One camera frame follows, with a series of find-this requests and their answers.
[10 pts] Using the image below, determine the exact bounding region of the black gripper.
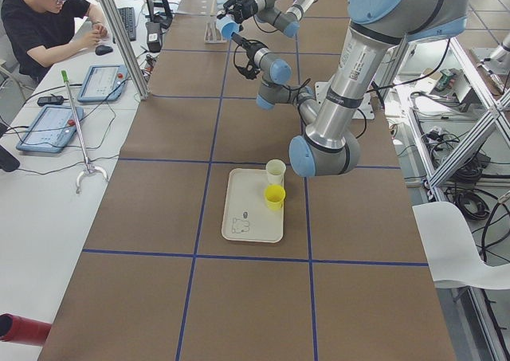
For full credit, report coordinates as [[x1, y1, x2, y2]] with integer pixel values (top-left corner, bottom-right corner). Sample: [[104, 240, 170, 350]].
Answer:
[[231, 33, 267, 65], [217, 0, 257, 22]]

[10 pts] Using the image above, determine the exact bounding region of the blue cup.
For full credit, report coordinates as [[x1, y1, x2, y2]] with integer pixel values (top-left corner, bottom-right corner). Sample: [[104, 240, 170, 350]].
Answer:
[[216, 15, 240, 40]]

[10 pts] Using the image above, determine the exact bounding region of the yellow cup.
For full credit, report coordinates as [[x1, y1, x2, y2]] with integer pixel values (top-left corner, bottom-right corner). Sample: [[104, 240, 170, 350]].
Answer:
[[264, 184, 286, 211]]

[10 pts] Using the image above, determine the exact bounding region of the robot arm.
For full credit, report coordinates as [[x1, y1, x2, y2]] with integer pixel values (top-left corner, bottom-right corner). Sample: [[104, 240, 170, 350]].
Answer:
[[216, 0, 469, 177], [216, 0, 318, 40]]

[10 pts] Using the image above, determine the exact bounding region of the white cream cup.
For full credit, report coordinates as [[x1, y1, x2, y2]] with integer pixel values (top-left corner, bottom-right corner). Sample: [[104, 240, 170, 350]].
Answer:
[[265, 159, 286, 186]]

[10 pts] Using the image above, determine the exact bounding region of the black box with label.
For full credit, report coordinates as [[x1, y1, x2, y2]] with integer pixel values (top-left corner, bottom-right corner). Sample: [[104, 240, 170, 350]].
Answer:
[[145, 22, 163, 53]]

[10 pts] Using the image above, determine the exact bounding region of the black keyboard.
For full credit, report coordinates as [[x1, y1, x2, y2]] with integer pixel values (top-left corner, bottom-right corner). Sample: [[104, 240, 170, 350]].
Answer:
[[117, 7, 136, 41]]

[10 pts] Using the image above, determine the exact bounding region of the black computer mouse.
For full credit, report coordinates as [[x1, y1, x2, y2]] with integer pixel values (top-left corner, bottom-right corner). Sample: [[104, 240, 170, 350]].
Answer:
[[95, 45, 113, 56]]

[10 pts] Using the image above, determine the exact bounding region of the blue teach pendant far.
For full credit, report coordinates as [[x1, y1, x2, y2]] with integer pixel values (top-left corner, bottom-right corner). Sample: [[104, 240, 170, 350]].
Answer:
[[77, 65, 128, 103]]

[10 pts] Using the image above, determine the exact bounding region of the blue teach pendant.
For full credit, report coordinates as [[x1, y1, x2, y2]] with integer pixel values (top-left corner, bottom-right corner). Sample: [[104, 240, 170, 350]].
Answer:
[[77, 65, 128, 103], [16, 105, 77, 154]]

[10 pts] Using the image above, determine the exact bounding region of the cream plastic tray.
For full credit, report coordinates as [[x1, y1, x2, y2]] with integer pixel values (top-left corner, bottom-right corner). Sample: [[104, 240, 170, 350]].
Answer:
[[222, 168, 284, 243]]

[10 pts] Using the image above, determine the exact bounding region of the seated person black shirt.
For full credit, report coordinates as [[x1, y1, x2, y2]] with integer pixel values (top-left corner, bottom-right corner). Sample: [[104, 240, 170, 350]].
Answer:
[[1, 0, 108, 83]]

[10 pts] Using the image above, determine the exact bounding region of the black handheld device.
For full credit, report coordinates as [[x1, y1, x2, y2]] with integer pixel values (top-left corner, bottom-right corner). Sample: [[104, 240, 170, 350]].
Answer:
[[37, 96, 65, 107]]

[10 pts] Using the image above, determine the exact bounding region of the white desk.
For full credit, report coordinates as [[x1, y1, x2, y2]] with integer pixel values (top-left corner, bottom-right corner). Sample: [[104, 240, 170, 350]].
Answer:
[[0, 0, 192, 322]]

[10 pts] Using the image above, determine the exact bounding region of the silver reacher grabber tool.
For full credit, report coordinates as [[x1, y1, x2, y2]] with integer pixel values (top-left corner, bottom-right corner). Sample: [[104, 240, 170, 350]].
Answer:
[[61, 70, 108, 194]]

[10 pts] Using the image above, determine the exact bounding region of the blue teach pendant near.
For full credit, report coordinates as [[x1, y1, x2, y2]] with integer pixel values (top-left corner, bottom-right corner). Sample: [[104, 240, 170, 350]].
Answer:
[[16, 105, 77, 154]]

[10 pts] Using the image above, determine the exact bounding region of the white chair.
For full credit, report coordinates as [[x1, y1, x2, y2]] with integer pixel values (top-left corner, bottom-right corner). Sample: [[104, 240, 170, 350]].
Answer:
[[413, 202, 509, 290]]

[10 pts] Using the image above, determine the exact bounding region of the red cylinder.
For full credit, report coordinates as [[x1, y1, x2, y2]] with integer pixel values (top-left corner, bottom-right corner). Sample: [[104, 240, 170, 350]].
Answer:
[[1, 313, 52, 347]]

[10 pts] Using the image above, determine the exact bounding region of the white wire cup rack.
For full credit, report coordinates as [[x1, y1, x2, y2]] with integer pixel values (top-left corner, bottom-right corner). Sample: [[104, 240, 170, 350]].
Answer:
[[204, 0, 227, 44]]

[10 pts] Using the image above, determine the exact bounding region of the aluminium frame post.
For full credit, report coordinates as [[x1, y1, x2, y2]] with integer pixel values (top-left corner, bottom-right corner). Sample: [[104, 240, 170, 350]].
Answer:
[[99, 0, 149, 100]]

